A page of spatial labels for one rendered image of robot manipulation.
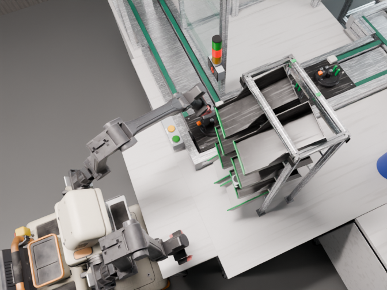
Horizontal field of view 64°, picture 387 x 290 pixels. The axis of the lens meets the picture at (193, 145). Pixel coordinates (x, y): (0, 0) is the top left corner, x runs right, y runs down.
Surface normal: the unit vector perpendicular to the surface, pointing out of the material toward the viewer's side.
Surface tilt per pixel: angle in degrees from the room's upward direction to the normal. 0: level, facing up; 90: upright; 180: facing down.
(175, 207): 0
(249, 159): 25
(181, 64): 0
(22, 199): 0
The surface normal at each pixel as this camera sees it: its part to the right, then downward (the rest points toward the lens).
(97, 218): 0.58, -0.55
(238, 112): -0.47, -0.27
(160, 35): -0.06, -0.40
